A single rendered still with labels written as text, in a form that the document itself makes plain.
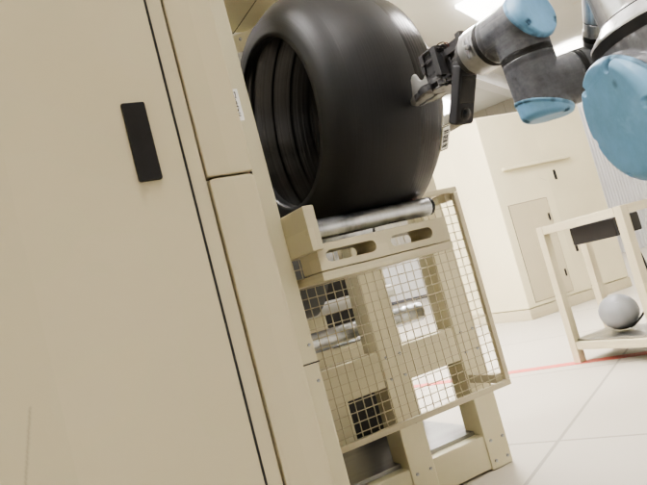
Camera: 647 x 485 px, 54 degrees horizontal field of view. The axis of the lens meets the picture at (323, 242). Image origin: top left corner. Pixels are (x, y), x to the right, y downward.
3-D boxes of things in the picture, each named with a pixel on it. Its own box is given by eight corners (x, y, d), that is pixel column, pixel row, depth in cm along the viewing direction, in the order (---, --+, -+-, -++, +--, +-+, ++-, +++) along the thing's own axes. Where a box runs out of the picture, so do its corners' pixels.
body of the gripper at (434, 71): (443, 57, 135) (480, 29, 124) (454, 95, 134) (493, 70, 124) (415, 59, 131) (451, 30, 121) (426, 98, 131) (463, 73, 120)
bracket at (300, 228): (313, 251, 133) (301, 206, 133) (247, 277, 168) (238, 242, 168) (326, 248, 134) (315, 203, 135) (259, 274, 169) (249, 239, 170)
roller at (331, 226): (298, 229, 142) (306, 246, 140) (304, 217, 139) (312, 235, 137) (422, 204, 159) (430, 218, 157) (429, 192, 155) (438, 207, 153)
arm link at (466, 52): (514, 64, 120) (476, 67, 115) (497, 75, 124) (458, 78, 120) (501, 19, 121) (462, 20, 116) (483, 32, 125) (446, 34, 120)
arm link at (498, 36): (530, 40, 105) (511, -16, 105) (480, 73, 116) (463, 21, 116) (568, 35, 109) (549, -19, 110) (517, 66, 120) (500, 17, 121)
